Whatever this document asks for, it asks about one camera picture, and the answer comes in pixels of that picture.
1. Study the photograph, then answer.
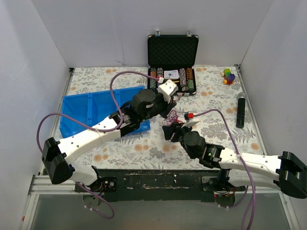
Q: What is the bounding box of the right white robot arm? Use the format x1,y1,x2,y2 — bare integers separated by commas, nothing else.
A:
162,122,307,199

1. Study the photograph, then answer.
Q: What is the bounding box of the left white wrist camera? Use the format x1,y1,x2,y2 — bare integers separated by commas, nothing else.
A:
157,80,178,103

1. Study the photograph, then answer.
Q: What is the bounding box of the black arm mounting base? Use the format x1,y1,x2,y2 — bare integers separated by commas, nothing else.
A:
74,169,240,203

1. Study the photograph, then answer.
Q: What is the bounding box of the colourful toy block train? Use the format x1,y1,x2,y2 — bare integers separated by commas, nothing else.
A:
221,69,236,85

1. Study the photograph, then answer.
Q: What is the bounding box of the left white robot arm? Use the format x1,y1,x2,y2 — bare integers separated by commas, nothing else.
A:
42,86,176,192

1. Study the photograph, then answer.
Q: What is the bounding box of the purple wire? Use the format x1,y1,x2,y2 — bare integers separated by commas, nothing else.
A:
172,94,200,106

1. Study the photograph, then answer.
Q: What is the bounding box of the blue plastic divided bin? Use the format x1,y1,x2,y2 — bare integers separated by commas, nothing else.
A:
59,86,151,138

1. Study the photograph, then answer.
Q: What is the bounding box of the playing card deck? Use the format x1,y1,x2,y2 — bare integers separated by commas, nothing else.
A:
164,69,179,80

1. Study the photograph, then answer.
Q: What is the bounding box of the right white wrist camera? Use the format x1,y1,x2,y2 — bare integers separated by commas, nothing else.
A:
181,112,200,128

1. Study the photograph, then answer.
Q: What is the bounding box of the black handheld microphone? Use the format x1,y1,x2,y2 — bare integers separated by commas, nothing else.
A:
236,92,246,128

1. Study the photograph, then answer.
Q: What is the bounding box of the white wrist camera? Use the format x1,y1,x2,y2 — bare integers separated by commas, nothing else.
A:
157,80,178,103
181,112,200,128

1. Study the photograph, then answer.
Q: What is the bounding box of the red wire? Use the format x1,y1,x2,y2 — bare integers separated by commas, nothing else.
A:
160,109,187,127

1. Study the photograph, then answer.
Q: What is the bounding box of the black poker chip case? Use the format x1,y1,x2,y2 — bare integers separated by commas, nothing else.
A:
147,32,199,96

